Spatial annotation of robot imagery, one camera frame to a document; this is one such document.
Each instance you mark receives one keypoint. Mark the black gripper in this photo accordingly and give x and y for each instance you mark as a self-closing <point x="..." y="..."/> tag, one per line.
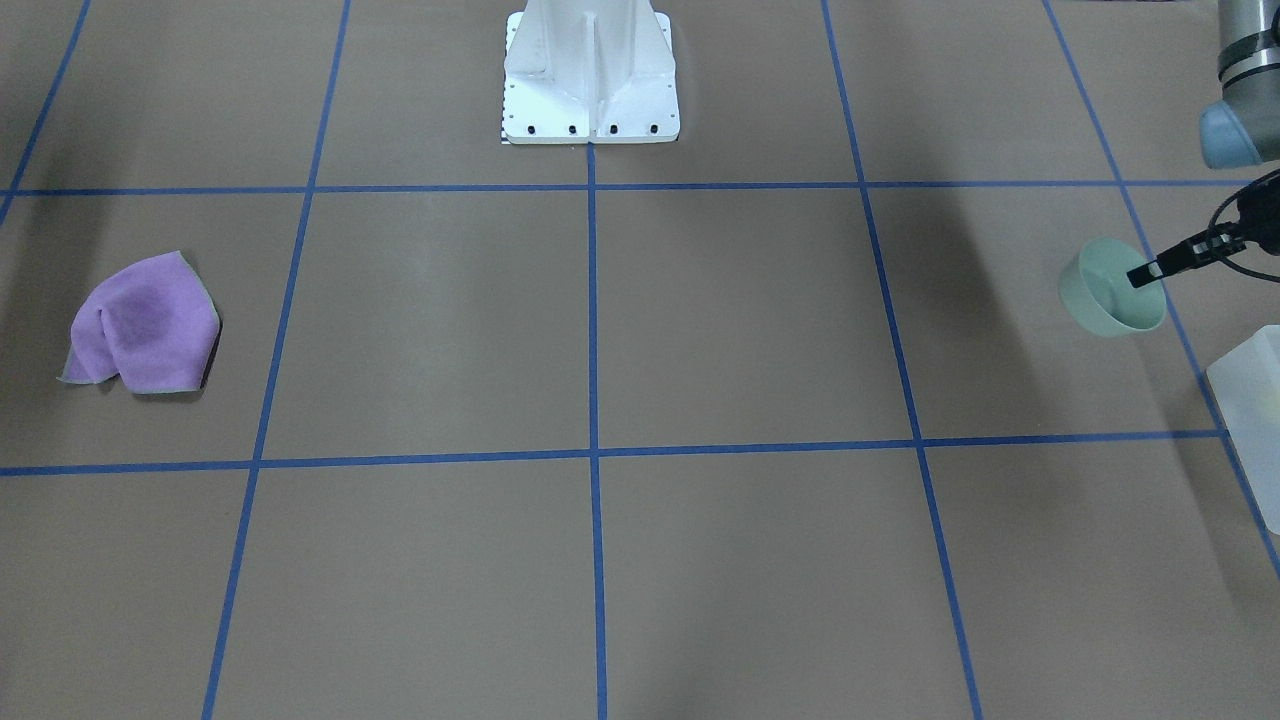
<point x="1196" y="250"/>

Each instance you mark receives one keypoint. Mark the light green bowl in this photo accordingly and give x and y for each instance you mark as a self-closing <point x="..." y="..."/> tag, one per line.
<point x="1096" y="290"/>

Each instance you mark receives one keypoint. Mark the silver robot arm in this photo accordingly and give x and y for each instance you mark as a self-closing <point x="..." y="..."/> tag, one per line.
<point x="1240" y="130"/>

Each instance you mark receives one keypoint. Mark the purple microfiber cloth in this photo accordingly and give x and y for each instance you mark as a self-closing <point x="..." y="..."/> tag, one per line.
<point x="152" y="325"/>

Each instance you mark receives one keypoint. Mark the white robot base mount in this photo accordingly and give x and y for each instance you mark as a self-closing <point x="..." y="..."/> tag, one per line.
<point x="589" y="72"/>

